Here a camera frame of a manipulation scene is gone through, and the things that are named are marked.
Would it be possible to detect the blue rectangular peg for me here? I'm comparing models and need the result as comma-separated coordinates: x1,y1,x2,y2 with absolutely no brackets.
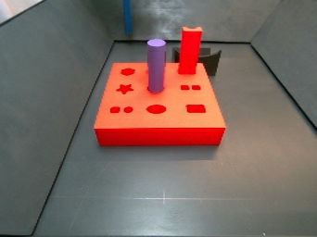
124,0,133,34

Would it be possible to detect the red peg board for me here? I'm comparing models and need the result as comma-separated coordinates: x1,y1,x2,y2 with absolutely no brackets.
94,63,225,146

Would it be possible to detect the dark grey curved block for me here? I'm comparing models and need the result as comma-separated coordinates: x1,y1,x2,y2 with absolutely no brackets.
173,47,223,76

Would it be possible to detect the purple cylinder peg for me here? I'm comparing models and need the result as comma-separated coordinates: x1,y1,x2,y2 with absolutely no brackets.
148,39,166,94

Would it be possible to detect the red notched block peg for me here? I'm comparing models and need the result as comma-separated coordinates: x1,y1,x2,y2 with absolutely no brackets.
178,27,204,74

